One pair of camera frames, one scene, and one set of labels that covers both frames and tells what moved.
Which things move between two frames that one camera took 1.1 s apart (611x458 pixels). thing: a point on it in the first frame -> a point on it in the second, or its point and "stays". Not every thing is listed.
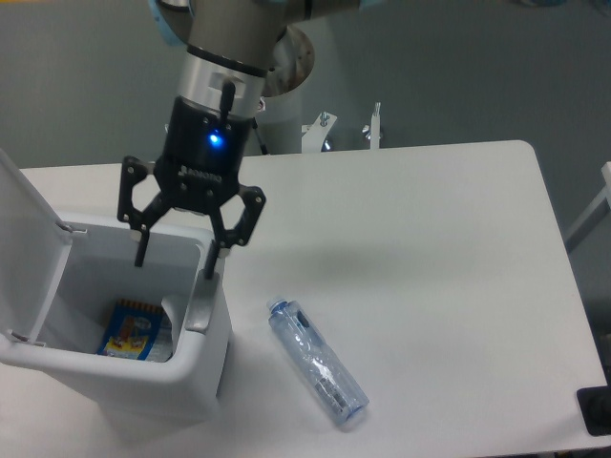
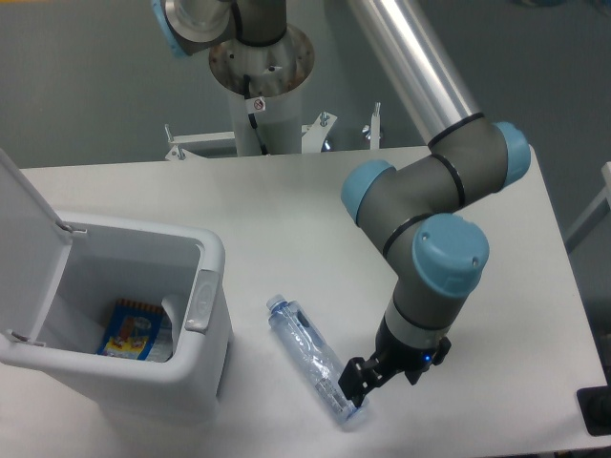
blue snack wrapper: x=131 y=329 stays
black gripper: x=205 y=148 -> x=396 y=357
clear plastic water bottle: x=326 y=369 stays
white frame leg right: x=600 y=208 stays
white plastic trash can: x=139 y=397 stays
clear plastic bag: x=162 y=348 -> x=175 y=306
